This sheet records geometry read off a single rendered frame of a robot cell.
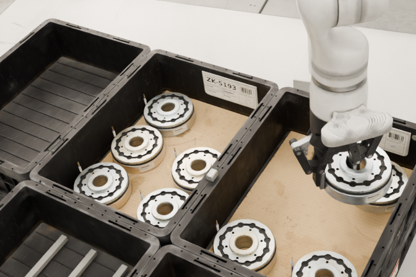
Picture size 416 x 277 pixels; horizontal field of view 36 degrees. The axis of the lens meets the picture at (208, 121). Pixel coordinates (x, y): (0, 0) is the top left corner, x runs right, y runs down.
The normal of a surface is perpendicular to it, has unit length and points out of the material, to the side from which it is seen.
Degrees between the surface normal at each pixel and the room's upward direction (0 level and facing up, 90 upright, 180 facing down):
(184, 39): 0
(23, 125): 0
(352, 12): 95
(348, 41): 16
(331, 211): 0
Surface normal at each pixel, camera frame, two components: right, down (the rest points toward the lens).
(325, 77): -0.61, 0.60
